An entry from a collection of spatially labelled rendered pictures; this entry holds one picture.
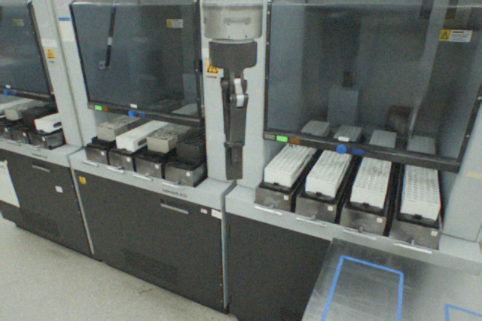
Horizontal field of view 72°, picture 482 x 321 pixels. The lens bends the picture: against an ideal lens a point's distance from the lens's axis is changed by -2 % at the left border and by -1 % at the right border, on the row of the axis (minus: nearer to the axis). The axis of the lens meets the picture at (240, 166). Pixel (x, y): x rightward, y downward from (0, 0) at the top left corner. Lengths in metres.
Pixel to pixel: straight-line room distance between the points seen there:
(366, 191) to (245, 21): 0.77
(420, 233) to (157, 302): 1.32
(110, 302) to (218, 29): 1.68
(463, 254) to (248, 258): 0.74
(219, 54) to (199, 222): 1.00
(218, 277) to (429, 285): 0.93
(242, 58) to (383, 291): 0.60
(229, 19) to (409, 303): 0.68
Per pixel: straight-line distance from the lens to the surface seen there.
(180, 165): 1.35
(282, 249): 1.31
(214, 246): 1.46
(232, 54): 0.51
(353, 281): 0.86
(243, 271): 1.47
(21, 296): 2.23
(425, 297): 0.89
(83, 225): 2.03
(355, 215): 1.14
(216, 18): 0.51
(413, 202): 1.14
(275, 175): 1.19
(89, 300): 2.04
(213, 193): 1.31
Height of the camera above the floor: 1.40
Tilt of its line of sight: 26 degrees down
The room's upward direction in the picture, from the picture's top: straight up
